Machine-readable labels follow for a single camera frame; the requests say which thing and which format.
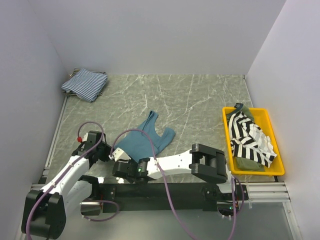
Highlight black white striped tank top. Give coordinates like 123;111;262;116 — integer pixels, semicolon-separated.
228;111;277;168

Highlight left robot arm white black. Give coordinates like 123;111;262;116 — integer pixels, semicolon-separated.
21;131;111;240

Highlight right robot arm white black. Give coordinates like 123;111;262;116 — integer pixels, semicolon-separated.
112;143;245;202

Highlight folded blue striped tank top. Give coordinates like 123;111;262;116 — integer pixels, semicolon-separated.
61;68;109;103

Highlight folded black striped garment underneath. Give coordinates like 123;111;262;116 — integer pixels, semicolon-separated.
63;68;107;96

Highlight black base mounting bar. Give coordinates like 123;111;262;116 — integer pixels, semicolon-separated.
79;182;248;216

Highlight dark green garment in bin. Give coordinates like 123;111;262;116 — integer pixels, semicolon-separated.
234;103;265;172

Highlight yellow plastic bin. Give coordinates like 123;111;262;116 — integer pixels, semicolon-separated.
222;107;286;176

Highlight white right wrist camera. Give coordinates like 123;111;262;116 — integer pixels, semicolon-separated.
108;147;131;162

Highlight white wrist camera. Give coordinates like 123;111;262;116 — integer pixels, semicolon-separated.
108;147;131;162
76;132;89;143

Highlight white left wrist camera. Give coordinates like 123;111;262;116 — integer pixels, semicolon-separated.
76;132;89;143

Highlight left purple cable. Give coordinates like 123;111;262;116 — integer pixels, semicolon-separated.
24;121;120;240

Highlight purple cable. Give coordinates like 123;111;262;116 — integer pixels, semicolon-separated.
109;128;245;240
24;121;120;240

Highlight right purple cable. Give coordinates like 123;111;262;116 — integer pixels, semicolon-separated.
109;128;245;240

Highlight aluminium frame rail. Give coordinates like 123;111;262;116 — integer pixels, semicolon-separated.
14;94;101;240

